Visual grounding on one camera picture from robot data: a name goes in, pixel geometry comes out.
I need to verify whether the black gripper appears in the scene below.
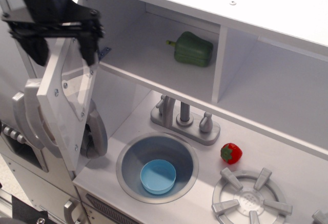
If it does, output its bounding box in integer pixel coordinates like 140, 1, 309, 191
2, 0, 104, 67

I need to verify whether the white microwave door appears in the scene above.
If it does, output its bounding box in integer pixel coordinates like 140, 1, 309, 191
25, 38, 99, 171

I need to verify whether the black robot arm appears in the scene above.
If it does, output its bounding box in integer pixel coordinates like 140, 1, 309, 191
2, 0, 104, 66

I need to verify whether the silver toy telephone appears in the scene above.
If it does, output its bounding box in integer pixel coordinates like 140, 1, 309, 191
80, 100, 108, 159

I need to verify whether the grey ice dispenser panel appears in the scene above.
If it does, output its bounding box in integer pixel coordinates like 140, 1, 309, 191
1, 121, 49, 173

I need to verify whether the green toy bell pepper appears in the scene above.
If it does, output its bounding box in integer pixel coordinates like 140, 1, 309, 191
166, 31, 214, 67

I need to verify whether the round grey sink basin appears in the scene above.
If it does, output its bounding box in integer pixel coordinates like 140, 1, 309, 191
116, 132, 199, 204

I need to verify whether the silver toy faucet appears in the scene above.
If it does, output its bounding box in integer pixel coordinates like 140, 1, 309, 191
151, 94, 221, 146

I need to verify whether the white toy kitchen cabinet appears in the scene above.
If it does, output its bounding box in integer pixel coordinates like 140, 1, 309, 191
1, 0, 327, 223

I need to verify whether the blue plastic bowl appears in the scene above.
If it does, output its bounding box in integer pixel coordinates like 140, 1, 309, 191
140, 159, 176, 195

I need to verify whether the red toy strawberry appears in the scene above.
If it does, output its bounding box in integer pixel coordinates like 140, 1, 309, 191
220, 143, 243, 165

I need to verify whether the silver toy stove burner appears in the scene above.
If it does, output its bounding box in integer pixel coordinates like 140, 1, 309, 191
212, 168, 293, 223

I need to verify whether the silver fridge door handle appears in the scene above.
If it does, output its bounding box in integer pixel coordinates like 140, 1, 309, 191
12, 91, 34, 145

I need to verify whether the silver oven door handle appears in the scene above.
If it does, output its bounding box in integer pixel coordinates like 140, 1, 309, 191
64, 200, 81, 224

